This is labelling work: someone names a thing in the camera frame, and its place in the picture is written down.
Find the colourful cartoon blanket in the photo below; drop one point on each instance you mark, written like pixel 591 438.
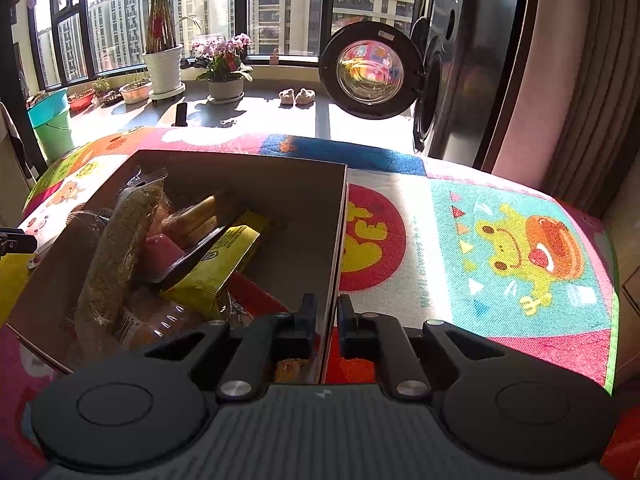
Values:
pixel 422 240

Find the tall plant in white pot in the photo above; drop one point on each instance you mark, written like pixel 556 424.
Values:
pixel 162 52

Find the striped curtain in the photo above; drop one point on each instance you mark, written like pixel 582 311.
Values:
pixel 574 126

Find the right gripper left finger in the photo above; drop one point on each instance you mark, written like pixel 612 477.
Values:
pixel 143 406

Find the pink flower pot plant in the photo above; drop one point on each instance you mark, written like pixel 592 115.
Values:
pixel 223 62

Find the cardboard box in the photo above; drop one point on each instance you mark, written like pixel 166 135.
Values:
pixel 307 197

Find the bread bun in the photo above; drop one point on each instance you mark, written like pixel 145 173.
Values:
pixel 113 263
pixel 146 318

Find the pair of small slippers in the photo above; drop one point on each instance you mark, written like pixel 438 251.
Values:
pixel 302 98

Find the green teal bucket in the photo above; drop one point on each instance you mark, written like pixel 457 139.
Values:
pixel 50 118

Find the red cartoon snack bag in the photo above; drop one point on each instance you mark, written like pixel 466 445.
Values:
pixel 244 301

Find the yellow snack bar packet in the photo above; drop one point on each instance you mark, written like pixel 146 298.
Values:
pixel 199 290

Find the dark washing machine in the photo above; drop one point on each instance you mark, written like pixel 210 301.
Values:
pixel 464 48

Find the orange snack packet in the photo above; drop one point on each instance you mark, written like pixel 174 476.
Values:
pixel 188 227

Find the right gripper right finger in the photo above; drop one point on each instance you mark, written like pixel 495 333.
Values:
pixel 498 403

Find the small white planter bowl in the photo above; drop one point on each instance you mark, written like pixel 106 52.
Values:
pixel 136 91

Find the red small planter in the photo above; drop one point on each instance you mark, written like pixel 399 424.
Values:
pixel 80 101

